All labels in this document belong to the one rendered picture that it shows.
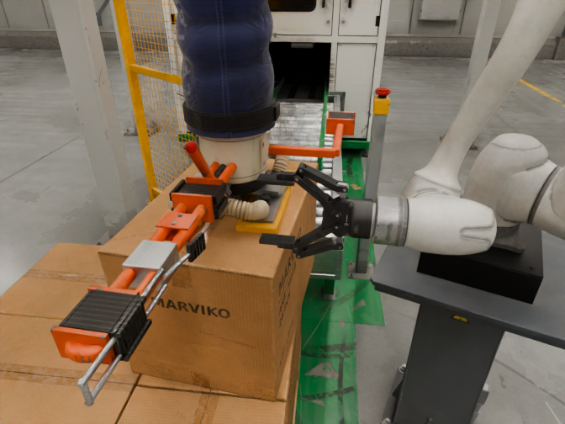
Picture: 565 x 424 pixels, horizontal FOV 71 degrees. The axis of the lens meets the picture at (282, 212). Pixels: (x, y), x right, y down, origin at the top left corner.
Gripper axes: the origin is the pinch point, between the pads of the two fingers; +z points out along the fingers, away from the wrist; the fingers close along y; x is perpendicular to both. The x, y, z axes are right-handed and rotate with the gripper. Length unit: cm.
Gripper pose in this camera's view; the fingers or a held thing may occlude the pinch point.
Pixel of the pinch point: (265, 209)
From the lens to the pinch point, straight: 77.7
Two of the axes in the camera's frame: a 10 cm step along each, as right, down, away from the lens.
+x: 1.8, -4.9, 8.6
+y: 0.0, 8.7, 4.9
